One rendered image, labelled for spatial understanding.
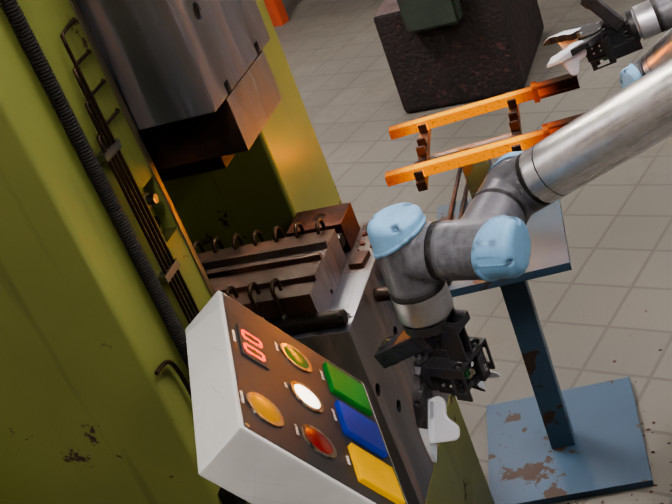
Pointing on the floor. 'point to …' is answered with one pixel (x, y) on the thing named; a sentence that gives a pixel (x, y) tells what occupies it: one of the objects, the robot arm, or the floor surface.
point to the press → (458, 48)
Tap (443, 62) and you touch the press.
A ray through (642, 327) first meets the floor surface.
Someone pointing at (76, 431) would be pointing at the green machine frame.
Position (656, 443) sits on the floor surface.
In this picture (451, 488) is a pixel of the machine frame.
